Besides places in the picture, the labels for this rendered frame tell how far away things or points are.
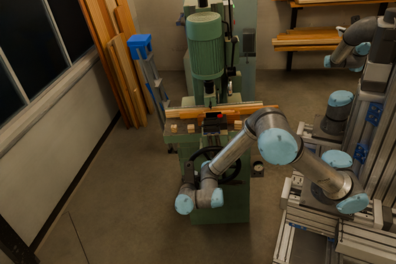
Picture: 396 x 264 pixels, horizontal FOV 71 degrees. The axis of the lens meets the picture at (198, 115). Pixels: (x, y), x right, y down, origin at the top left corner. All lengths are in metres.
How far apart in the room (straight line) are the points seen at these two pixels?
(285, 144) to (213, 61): 0.70
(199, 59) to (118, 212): 1.54
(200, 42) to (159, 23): 2.72
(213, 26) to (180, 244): 1.53
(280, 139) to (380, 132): 0.58
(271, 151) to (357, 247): 0.68
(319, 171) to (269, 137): 0.25
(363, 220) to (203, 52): 1.06
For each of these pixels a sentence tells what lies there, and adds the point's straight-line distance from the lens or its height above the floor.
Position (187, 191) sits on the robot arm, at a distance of 1.19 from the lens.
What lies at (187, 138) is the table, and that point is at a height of 0.87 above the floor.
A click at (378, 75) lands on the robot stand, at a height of 1.33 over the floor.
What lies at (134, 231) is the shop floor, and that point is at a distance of 2.36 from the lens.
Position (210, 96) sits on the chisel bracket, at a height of 1.07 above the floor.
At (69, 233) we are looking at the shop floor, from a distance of 2.57.
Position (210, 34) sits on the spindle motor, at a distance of 1.39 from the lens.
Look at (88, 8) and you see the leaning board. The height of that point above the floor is 1.34.
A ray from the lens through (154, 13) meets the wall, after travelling 4.07.
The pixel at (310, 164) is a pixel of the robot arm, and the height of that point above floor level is 1.19.
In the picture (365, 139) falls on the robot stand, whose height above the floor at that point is 1.02.
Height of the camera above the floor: 1.92
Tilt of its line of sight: 36 degrees down
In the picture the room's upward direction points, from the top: 7 degrees counter-clockwise
